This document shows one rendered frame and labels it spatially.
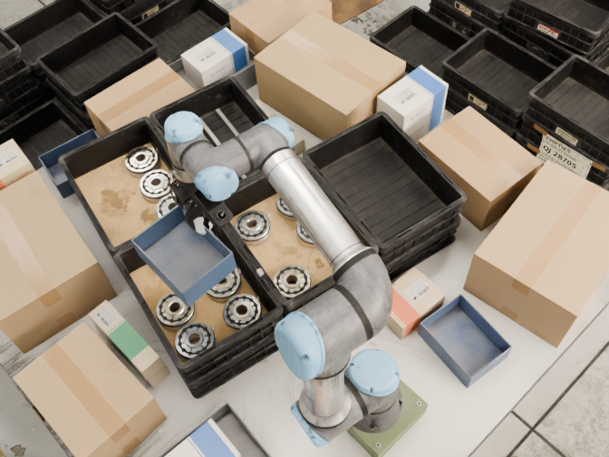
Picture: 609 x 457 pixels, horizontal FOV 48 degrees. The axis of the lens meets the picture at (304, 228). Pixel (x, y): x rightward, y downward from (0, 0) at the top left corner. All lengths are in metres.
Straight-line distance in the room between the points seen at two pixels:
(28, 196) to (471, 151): 1.31
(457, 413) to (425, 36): 1.97
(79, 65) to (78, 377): 1.60
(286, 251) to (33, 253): 0.69
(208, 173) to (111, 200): 0.85
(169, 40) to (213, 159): 1.95
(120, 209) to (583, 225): 1.31
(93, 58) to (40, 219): 1.18
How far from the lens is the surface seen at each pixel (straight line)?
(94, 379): 1.85
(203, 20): 3.34
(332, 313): 1.21
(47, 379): 1.89
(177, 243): 1.73
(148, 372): 1.89
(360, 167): 2.12
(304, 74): 2.28
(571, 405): 2.77
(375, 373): 1.62
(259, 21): 2.55
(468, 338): 1.99
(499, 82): 3.05
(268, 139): 1.38
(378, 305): 1.24
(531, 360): 2.01
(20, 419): 2.87
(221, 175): 1.33
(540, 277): 1.90
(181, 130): 1.40
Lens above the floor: 2.49
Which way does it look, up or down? 57 degrees down
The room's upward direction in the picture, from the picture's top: 5 degrees counter-clockwise
